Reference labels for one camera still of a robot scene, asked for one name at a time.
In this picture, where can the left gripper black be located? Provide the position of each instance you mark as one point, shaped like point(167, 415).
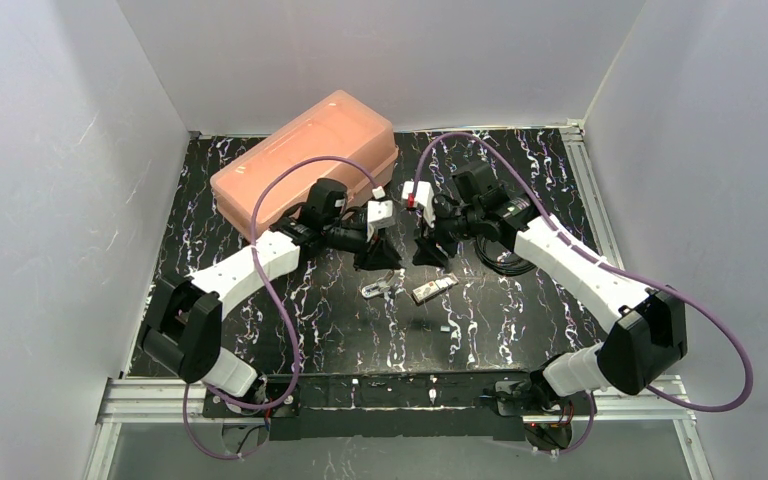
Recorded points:
point(373, 242)

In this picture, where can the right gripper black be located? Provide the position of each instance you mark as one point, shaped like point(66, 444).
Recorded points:
point(428, 240)

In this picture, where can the small white stapler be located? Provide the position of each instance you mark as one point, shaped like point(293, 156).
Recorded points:
point(383, 285)

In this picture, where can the staple tray with staples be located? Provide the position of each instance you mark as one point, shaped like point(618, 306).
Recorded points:
point(431, 289)

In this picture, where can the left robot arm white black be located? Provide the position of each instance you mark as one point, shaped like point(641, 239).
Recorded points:
point(182, 327)

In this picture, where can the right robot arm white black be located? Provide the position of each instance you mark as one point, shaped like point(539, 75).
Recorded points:
point(645, 326)

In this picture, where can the pink translucent plastic box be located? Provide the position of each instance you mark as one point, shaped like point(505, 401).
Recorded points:
point(339, 125)

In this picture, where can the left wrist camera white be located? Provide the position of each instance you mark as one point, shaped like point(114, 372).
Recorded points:
point(380, 211)

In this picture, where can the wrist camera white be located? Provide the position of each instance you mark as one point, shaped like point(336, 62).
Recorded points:
point(380, 211)
point(419, 196)

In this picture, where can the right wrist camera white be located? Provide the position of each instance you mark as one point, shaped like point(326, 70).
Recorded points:
point(419, 196)

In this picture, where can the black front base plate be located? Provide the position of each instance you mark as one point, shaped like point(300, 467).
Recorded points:
point(498, 426)

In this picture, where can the aluminium front rail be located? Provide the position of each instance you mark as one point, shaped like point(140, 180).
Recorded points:
point(166, 400)

